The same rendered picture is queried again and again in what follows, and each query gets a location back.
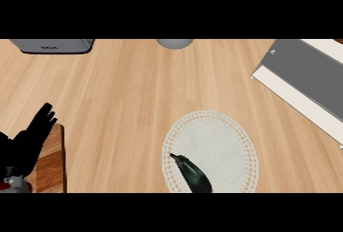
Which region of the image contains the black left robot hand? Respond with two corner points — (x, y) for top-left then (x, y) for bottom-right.
(0, 102), (59, 179)

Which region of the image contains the white oval placemat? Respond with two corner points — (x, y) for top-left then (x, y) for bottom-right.
(161, 110), (260, 194)

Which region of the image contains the grey and white tiered shelf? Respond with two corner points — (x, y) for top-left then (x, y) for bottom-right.
(250, 39), (343, 150)

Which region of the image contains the brown wooden cutting board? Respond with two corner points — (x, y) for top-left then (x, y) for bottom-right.
(25, 122), (68, 194)

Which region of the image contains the red object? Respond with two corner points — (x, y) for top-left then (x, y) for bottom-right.
(0, 180), (35, 194)

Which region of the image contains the grey appliance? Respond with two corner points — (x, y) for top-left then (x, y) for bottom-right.
(9, 39), (96, 55)

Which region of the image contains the grey round object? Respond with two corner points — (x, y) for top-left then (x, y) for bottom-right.
(155, 39), (193, 50)

